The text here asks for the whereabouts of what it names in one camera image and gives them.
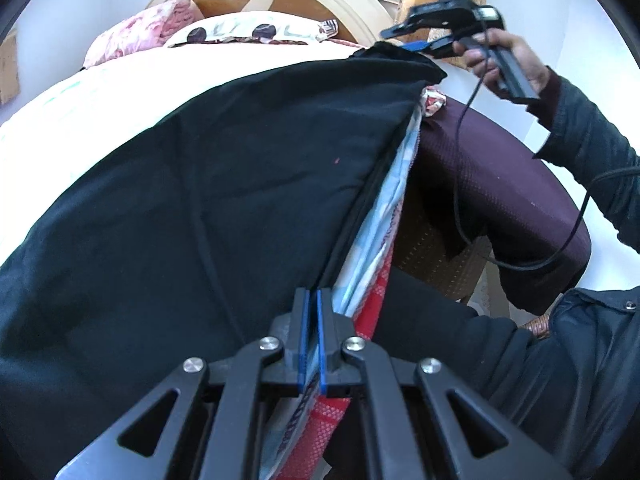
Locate person's dark clothed body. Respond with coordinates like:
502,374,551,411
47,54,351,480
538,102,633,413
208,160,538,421
370,265,640,480

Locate pink floral blanket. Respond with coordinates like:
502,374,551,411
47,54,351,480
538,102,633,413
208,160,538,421
82,0,202,69

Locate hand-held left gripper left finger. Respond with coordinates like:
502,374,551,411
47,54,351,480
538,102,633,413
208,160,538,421
55,287,307,480

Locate woven chair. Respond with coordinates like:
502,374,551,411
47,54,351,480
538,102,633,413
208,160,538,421
394,180,552,343

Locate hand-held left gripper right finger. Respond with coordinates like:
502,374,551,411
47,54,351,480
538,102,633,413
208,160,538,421
316,287,577,480

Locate black pants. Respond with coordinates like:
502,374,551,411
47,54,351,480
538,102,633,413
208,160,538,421
0,42,447,480

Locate person's right forearm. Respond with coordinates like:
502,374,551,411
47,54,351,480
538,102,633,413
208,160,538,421
530,67,640,253

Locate black cable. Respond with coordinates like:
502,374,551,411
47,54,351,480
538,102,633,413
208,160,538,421
452,30,640,272

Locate person's right hand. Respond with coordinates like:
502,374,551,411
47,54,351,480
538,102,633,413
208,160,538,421
451,27,557,112

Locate white dotted pillow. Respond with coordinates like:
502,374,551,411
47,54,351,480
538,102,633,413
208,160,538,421
165,10,342,49

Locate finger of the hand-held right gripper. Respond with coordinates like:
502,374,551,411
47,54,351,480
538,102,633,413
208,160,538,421
379,13,437,42
399,34,469,59

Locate maroon cloth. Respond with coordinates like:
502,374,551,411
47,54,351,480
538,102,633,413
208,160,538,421
414,91,594,317

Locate bed with patterned sheet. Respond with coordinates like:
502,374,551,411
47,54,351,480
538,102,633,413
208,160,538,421
0,39,452,480

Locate beige patterned curtain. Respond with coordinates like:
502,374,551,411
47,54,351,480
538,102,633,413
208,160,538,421
0,24,21,107

